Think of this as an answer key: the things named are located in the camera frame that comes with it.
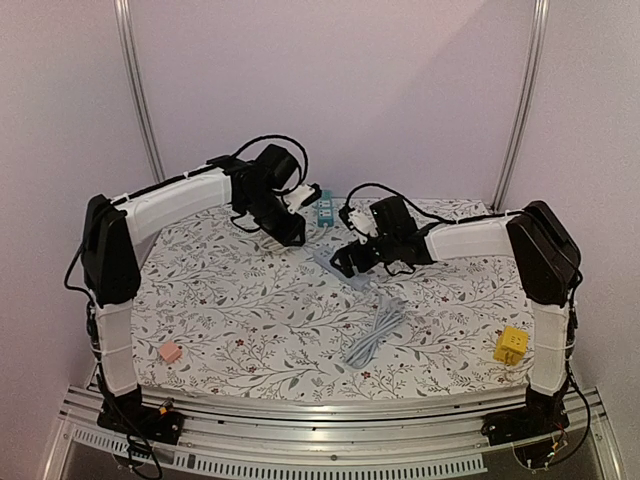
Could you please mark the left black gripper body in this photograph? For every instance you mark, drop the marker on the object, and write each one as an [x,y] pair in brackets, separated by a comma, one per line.
[265,208]

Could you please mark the aluminium front rail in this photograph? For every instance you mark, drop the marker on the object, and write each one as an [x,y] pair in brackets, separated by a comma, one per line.
[422,438]

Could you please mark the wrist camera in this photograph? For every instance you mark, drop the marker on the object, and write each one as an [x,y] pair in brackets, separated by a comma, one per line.
[356,220]
[302,196]

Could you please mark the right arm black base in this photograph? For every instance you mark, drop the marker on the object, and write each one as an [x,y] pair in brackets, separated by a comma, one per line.
[541,415]

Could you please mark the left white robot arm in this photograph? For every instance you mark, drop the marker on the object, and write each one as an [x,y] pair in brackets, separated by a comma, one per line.
[115,227]

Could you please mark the pink plug adapter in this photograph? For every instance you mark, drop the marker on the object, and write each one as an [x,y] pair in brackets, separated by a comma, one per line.
[170,352]

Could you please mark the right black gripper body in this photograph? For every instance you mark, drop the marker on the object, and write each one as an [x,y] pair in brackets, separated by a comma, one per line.
[360,251]

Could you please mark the right aluminium corner post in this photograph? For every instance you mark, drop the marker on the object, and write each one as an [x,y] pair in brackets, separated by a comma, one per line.
[532,64]

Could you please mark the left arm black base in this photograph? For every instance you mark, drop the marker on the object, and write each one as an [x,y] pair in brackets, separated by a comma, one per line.
[128,415]

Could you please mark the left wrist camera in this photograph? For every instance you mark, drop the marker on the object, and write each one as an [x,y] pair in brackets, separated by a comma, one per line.
[302,196]

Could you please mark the floral table cloth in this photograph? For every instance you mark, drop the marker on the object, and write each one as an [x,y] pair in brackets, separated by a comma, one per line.
[272,323]

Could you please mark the left aluminium corner post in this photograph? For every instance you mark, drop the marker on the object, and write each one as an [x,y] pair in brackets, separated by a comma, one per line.
[124,22]

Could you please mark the aluminium corner post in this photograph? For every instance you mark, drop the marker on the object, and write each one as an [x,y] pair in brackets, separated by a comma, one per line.
[124,22]
[532,64]

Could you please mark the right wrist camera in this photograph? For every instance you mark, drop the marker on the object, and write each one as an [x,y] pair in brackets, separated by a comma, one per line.
[356,220]

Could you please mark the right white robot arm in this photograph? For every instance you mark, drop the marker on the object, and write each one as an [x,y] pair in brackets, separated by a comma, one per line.
[547,260]

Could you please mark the yellow cube socket adapter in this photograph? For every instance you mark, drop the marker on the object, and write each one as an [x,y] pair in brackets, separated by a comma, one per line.
[511,346]

